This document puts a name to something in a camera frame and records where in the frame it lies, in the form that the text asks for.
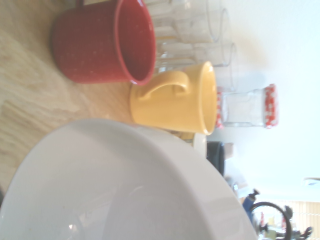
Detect red speckled mug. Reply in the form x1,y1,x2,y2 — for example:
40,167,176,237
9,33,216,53
51,0,157,87

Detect yellow ceramic mug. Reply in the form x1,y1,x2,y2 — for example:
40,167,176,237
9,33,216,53
129,60,217,137

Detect glass jar red checked lid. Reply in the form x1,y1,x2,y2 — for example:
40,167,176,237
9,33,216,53
215,85,226,131
221,84,281,131

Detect plain white ceramic bowl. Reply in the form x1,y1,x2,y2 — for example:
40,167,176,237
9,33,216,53
0,118,259,240

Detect blue kettle black handle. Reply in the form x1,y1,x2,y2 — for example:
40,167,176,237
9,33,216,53
242,188,296,240

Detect dark blue mug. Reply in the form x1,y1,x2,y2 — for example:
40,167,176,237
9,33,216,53
206,140,228,174

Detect clear drinking glass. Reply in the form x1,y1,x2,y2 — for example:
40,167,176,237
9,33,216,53
159,9,230,68
154,41,237,92
149,0,219,44

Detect beige window blinds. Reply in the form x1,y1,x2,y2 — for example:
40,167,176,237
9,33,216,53
294,199,320,240

